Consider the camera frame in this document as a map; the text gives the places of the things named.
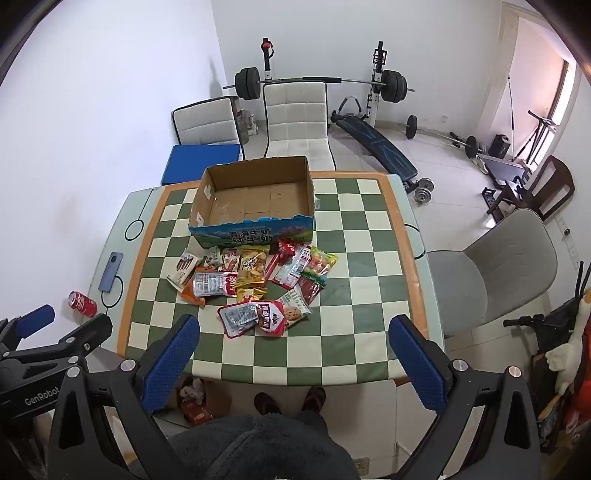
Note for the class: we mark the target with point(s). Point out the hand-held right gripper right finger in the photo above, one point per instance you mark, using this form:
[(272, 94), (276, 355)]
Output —
[(415, 364)]

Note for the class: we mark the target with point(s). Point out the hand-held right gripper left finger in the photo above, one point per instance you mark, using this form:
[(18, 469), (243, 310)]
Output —
[(171, 364)]

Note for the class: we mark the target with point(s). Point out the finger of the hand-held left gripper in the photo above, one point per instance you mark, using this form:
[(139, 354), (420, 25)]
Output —
[(92, 330), (37, 316)]

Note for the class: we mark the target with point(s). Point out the orange snack packet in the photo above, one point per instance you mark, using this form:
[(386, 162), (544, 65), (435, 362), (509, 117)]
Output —
[(190, 296)]

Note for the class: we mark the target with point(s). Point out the clear silver red-edged packet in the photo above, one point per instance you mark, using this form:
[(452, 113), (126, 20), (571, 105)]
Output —
[(238, 318)]

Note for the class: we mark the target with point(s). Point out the clear packet red label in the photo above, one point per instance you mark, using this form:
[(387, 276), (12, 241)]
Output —
[(212, 282)]

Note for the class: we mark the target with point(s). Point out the brown white biscuit packet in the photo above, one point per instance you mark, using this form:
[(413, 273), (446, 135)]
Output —
[(182, 270)]

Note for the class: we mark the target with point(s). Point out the small yellow snack packet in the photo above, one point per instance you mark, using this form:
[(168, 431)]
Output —
[(251, 294)]

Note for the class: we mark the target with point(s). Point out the red dark label packet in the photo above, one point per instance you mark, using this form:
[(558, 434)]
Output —
[(271, 319)]

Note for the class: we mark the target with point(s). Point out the small white dark snack packet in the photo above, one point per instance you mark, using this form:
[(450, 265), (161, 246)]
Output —
[(212, 257)]

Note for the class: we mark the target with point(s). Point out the small red white snack packet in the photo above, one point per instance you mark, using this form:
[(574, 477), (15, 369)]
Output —
[(230, 260)]

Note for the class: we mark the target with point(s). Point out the brown red packet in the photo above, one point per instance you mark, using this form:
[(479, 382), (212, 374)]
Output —
[(310, 290)]

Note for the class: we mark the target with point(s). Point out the yellow chips packet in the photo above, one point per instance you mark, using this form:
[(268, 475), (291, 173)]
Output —
[(253, 265)]

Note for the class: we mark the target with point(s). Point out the white cookie packet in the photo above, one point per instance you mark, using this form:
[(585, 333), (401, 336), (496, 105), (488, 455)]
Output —
[(293, 309)]

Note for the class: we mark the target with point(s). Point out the green yellow candy packet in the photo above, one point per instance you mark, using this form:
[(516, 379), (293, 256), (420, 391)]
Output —
[(321, 263)]

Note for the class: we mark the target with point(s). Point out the red sausage stick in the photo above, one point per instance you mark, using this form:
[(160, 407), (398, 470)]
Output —
[(273, 267)]

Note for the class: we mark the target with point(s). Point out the white red barcode packet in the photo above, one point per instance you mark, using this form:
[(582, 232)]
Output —
[(293, 270)]

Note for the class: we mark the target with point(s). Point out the red chocolate ball packet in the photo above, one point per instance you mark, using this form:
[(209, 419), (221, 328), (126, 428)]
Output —
[(286, 249)]

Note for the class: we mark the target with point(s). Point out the cardboard box blue print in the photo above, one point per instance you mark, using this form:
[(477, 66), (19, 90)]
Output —
[(254, 198)]

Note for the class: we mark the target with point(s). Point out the red soda can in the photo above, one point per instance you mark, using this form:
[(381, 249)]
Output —
[(83, 304)]

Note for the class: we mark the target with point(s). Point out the red white plastic bag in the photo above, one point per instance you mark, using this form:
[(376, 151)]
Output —
[(196, 408)]

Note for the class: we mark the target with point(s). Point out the blue smartphone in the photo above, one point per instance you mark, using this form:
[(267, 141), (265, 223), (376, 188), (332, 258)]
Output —
[(111, 272)]

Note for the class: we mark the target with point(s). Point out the person's dark shoe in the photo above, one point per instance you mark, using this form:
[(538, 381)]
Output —
[(267, 404), (314, 399)]

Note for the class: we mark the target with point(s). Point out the black scooter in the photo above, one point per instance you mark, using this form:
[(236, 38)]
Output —
[(524, 321)]

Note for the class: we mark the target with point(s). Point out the person's dark fleece clothing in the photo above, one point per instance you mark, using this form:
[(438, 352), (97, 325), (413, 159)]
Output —
[(263, 447)]

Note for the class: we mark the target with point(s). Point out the grey shell chair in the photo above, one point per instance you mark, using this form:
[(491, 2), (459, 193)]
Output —
[(508, 258)]

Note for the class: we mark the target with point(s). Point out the white duck plush toy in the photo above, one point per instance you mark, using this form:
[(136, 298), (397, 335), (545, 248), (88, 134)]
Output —
[(565, 357)]

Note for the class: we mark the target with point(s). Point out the chrome dumbbell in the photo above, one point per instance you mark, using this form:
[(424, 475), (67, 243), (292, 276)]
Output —
[(424, 190)]

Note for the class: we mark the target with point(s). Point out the white power strip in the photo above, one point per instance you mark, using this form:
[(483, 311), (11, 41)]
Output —
[(565, 230)]

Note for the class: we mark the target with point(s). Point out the black treadmill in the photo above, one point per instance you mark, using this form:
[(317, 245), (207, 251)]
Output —
[(503, 168)]

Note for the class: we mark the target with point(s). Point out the black sit-up bench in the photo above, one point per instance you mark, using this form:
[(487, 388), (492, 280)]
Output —
[(378, 143)]

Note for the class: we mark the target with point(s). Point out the dark wooden chair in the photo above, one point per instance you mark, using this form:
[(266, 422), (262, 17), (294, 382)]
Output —
[(554, 184)]

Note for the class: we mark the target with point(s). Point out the black bin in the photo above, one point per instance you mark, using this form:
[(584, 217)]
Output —
[(498, 146)]

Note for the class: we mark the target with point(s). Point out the low white padded chair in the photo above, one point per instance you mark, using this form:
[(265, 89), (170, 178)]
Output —
[(205, 122)]

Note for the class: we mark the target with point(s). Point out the short barbell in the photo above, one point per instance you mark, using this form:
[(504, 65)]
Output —
[(411, 127)]

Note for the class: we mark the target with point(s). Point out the black metal stand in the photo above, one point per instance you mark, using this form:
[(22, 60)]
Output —
[(542, 121)]

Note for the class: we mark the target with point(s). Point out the tall white padded chair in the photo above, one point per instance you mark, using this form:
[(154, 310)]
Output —
[(295, 110)]

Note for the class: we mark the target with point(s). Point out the long barbell black plates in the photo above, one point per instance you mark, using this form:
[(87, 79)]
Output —
[(251, 83)]

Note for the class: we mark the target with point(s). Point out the white barbell rack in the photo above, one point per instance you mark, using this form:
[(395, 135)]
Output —
[(377, 64)]

